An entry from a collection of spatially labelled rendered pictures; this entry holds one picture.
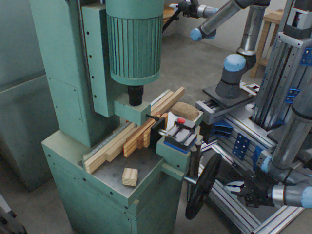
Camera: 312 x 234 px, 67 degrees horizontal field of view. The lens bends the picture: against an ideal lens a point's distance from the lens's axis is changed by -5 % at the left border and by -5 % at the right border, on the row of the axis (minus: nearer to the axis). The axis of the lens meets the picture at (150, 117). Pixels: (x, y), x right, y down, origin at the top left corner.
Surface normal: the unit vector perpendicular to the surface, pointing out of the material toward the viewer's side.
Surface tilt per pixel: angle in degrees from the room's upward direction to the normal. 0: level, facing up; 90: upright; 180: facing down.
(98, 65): 90
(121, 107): 90
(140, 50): 90
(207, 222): 0
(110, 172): 0
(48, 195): 0
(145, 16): 90
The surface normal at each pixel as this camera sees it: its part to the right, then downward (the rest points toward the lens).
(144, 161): 0.03, -0.79
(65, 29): -0.56, 0.50
